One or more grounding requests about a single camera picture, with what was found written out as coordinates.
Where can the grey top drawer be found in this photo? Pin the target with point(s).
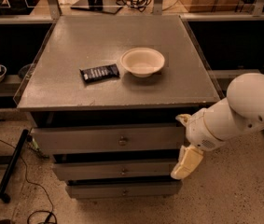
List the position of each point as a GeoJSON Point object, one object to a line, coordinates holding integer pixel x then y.
{"type": "Point", "coordinates": [71, 140]}

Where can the grey middle drawer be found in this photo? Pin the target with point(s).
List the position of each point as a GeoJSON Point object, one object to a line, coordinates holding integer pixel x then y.
{"type": "Point", "coordinates": [113, 169]}

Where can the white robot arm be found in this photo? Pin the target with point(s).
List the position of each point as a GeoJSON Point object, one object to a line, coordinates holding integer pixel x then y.
{"type": "Point", "coordinates": [240, 112]}

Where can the dark round bowl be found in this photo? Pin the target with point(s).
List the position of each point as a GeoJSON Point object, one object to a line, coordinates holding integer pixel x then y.
{"type": "Point", "coordinates": [24, 70]}

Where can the dark snack bar wrapper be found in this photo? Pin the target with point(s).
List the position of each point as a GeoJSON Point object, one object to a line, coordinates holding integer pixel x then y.
{"type": "Point", "coordinates": [100, 73]}

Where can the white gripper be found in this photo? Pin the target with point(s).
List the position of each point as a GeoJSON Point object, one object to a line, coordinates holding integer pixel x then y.
{"type": "Point", "coordinates": [199, 131]}

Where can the grey bottom drawer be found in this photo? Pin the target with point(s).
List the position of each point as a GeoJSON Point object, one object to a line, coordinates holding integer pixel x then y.
{"type": "Point", "coordinates": [130, 189]}

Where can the black monitor stand base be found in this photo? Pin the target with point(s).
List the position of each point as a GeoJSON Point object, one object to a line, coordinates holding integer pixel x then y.
{"type": "Point", "coordinates": [102, 6]}

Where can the black bar on floor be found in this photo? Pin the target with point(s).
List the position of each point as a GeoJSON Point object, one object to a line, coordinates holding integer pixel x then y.
{"type": "Point", "coordinates": [4, 197]}

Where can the grey side shelf rail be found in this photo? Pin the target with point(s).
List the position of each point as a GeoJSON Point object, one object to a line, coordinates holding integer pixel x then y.
{"type": "Point", "coordinates": [224, 77]}

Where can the grey drawer cabinet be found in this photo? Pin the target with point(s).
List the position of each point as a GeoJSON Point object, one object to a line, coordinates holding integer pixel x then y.
{"type": "Point", "coordinates": [57, 97]}

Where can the grey drawer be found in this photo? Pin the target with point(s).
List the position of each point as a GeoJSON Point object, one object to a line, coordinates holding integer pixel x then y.
{"type": "Point", "coordinates": [130, 189]}
{"type": "Point", "coordinates": [113, 169]}
{"type": "Point", "coordinates": [71, 140]}

